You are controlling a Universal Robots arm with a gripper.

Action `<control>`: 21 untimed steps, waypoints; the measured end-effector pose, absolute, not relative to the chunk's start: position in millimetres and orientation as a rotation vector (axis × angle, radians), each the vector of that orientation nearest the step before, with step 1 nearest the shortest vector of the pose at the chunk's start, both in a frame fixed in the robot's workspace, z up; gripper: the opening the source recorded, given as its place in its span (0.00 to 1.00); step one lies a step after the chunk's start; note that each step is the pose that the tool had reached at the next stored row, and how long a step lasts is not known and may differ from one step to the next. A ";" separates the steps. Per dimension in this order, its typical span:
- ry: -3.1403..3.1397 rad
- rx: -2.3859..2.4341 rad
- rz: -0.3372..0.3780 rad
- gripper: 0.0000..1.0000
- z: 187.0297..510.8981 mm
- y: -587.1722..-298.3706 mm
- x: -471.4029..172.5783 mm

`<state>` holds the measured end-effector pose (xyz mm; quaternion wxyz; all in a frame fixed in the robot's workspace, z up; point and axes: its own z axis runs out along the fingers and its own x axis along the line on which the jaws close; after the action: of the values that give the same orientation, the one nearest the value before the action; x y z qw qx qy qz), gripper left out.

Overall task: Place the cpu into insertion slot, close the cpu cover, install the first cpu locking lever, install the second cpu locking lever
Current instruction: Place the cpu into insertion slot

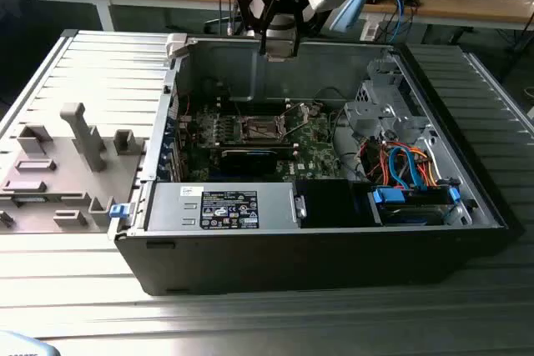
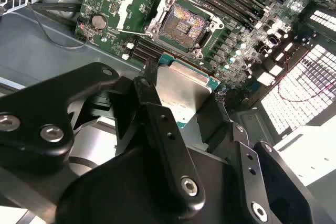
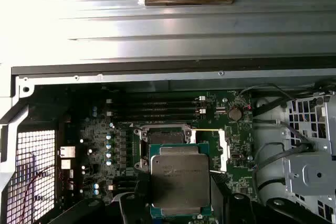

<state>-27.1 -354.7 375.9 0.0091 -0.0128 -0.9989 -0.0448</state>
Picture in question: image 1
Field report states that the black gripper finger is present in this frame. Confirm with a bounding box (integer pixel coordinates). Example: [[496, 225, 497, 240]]
[[291, 0, 318, 57], [235, 0, 280, 56]]

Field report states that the silver CPU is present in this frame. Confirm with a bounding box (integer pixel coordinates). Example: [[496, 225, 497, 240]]
[[265, 38, 300, 63]]

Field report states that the metal socket cover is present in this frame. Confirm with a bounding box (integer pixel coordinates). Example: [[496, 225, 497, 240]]
[[277, 103, 313, 143]]

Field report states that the CPU socket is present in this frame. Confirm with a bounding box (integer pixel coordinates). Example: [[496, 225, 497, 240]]
[[241, 113, 291, 143]]

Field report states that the black RAM slot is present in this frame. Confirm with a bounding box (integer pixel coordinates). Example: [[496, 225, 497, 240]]
[[219, 142, 294, 160]]

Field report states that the grey case latch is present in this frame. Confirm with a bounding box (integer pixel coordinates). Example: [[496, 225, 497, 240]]
[[165, 33, 199, 60]]

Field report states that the metal drive cage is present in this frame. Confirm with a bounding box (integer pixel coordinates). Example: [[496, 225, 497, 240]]
[[344, 58, 435, 144]]

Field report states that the green motherboard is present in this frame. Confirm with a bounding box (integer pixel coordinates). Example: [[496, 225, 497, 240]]
[[177, 99, 347, 184]]

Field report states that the black graphics card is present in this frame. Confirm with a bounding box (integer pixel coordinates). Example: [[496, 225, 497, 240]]
[[219, 145, 279, 176]]

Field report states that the disk with blue carrier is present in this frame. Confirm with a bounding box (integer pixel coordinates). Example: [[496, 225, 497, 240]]
[[369, 187, 462, 228]]

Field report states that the grey power supply unit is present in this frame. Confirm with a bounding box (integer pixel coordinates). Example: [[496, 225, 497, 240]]
[[145, 183, 301, 232]]

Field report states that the black PC case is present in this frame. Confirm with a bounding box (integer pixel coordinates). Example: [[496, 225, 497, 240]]
[[107, 33, 525, 297]]

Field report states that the grey parts rack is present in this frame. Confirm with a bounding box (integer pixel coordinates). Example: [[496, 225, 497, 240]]
[[0, 101, 147, 234]]

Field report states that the green RAM stick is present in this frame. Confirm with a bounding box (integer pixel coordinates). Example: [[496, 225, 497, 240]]
[[12, 193, 62, 203]]

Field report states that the pale grey rounded device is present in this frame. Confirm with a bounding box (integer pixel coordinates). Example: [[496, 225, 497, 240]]
[[0, 329, 58, 356]]

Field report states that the blue desk cable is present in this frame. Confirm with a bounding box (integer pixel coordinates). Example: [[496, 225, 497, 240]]
[[390, 0, 408, 40]]

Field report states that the red wire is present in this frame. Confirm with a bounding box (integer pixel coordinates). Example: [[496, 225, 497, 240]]
[[359, 141, 391, 178]]

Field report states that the blue wire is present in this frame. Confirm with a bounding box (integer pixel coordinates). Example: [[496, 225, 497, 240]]
[[387, 145, 422, 190]]

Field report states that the orange wire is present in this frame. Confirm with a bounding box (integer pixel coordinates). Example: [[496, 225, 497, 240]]
[[408, 145, 439, 188]]

